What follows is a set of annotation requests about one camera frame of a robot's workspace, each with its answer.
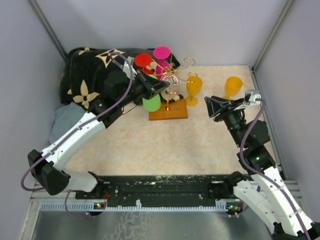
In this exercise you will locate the orange wine glass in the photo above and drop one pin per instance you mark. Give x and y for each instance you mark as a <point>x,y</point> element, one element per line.
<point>193,88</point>
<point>232,87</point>

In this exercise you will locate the grey cloth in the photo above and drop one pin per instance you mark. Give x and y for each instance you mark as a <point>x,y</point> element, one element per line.
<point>65,118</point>

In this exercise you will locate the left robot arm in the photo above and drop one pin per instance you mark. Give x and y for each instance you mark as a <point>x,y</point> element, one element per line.
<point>48,165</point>

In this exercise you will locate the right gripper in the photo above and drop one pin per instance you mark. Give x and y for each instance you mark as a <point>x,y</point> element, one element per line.
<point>214,106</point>

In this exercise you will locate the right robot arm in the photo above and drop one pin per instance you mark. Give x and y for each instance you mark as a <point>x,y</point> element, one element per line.
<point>271,201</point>

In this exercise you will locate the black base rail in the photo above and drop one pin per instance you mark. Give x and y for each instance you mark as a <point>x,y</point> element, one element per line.
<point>164,193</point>

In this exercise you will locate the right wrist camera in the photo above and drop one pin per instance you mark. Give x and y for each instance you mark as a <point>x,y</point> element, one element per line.
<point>251,98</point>

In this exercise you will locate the clear wine glass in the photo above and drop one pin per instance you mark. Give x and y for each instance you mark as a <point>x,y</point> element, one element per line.
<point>171,93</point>

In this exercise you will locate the pink plastic wine glass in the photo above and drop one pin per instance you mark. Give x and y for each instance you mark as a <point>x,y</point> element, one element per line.
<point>162,53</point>

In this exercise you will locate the red plastic wine glass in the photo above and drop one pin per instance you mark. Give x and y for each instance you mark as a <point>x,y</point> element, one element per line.
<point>143,60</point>

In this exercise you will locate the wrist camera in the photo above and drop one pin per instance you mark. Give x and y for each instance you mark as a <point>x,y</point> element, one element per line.
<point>129,66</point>
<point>251,98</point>

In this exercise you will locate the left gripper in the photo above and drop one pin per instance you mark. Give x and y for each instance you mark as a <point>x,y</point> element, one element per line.
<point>150,85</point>

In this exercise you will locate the gold wire glass rack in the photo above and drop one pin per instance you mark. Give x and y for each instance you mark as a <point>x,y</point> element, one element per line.
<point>175,110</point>

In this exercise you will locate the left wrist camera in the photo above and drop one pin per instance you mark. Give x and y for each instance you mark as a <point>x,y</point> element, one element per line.
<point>129,66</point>

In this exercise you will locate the black floral pillow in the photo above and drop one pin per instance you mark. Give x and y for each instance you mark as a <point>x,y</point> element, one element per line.
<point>86,70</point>

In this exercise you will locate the green plastic wine glass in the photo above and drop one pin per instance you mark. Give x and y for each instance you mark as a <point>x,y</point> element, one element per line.
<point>153,104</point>

